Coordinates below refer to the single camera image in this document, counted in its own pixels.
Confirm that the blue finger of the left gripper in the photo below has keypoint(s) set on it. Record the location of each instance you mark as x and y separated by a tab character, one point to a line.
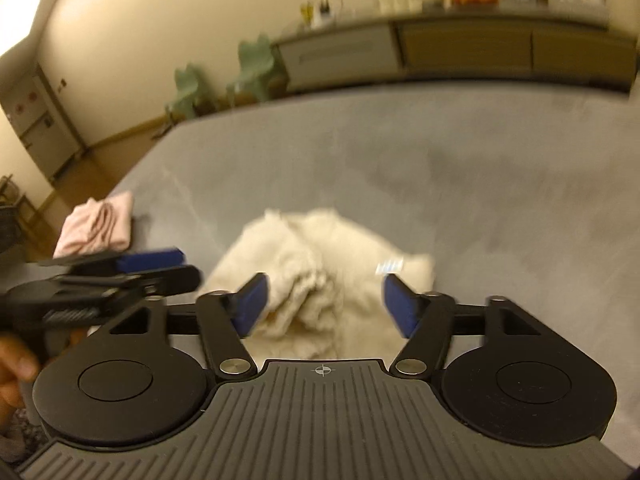
161	283
113	263

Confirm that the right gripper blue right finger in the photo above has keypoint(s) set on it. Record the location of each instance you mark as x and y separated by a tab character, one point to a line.
425	321

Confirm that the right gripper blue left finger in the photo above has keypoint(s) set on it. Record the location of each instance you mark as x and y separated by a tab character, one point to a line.
224	319

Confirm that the pink garment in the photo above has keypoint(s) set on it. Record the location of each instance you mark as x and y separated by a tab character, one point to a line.
97	226

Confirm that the cream white trousers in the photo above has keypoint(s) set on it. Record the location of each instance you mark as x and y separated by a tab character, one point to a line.
325	297

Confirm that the left hand of person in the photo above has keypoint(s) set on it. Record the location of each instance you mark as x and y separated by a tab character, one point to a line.
17	364

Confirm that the wooden side table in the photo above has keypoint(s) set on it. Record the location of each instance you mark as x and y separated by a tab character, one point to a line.
22	224

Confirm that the green plastic chair left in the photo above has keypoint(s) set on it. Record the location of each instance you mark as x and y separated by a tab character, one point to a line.
192	93

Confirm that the green plastic chair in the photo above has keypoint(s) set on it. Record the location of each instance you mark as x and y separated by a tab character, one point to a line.
257	67
192	93

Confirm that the green plastic chair right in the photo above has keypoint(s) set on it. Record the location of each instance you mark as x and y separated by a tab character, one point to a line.
257	67

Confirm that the long grey brown sideboard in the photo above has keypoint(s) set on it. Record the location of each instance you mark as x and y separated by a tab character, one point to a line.
469	45

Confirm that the grey door with frame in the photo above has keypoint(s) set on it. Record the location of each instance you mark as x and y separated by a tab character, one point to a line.
42	125

